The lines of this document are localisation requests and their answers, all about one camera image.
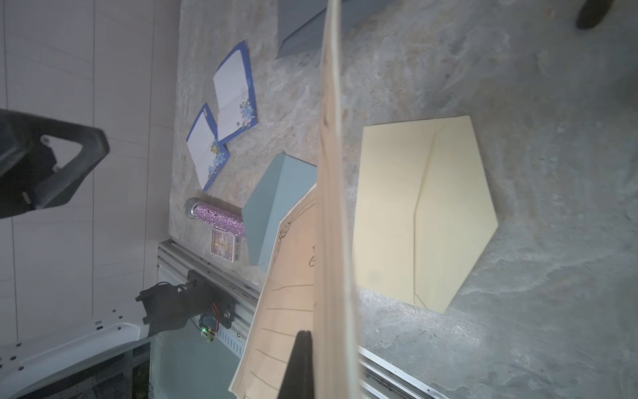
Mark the teal blue envelope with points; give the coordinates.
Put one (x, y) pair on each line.
(283, 184)

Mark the white letter with blue print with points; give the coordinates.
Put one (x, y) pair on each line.
(208, 155)

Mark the black perforated music stand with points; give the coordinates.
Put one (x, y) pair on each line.
(592, 13)

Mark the aluminium rail frame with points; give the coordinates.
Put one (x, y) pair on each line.
(269, 320)

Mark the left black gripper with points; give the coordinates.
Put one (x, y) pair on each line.
(44, 161)

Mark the left green circuit board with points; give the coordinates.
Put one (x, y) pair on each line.
(208, 326)

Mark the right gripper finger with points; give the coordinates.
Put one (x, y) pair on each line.
(298, 380)

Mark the white ventilation grille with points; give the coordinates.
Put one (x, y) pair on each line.
(232, 339)

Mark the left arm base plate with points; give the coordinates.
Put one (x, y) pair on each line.
(169, 307)

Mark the dark grey envelope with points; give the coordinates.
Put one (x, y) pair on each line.
(300, 23)

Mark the cream yellow envelope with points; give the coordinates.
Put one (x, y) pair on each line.
(424, 212)

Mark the glittery purple microphone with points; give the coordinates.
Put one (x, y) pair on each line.
(220, 219)

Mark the small colourful picture card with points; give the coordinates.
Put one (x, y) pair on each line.
(225, 245)

